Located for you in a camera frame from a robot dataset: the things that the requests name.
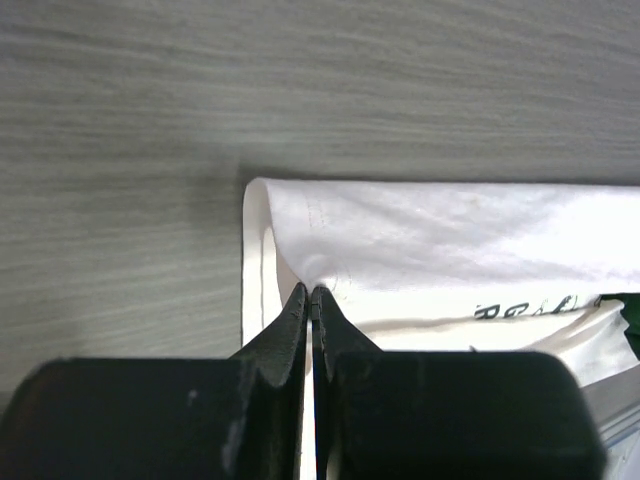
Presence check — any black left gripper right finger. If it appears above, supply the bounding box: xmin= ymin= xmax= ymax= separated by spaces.
xmin=309 ymin=287 xmax=607 ymax=479

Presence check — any white and green raglan shirt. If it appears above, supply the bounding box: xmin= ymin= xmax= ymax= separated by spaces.
xmin=241 ymin=178 xmax=639 ymax=388

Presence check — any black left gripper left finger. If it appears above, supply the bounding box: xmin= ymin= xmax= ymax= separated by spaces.
xmin=1 ymin=285 xmax=307 ymax=479

